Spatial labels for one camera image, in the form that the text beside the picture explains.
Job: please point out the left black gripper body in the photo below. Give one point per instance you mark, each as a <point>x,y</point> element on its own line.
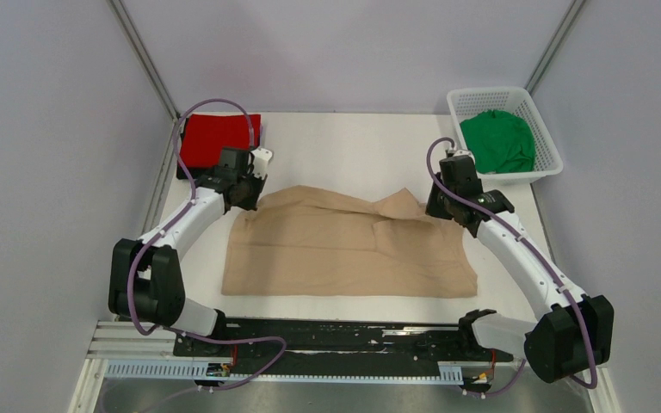
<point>252,188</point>

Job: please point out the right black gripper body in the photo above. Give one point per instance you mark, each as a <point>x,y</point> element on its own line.
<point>438,203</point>

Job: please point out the beige t shirt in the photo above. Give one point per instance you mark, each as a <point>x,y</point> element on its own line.
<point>306,241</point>

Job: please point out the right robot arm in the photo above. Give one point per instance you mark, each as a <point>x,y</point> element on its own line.
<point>572,331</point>

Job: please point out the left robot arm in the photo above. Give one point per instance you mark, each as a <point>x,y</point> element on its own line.
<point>146,278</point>

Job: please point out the green t shirt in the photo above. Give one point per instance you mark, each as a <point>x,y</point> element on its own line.
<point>501,142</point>

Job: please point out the folded red t shirt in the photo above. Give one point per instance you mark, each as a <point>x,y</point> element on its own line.
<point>205,136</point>

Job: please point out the white plastic basket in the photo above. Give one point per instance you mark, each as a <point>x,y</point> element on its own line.
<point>467,103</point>

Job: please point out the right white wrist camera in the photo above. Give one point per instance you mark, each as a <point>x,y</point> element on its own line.
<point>459,153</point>

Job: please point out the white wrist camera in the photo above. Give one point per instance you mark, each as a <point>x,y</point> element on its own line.
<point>459,153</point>
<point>260,161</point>

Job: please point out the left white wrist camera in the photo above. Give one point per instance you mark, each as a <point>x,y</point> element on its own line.
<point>260,161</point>

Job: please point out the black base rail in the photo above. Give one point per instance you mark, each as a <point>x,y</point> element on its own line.
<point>340,348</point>

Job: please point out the right aluminium frame post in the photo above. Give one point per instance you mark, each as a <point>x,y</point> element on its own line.
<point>556,41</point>

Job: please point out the aluminium frame post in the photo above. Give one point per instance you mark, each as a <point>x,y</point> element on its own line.
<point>137,44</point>
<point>556,41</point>

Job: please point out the white slotted cable duct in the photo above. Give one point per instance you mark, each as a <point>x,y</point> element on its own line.
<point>206,371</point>

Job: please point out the left aluminium frame post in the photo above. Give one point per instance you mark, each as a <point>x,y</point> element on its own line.
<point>137,44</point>

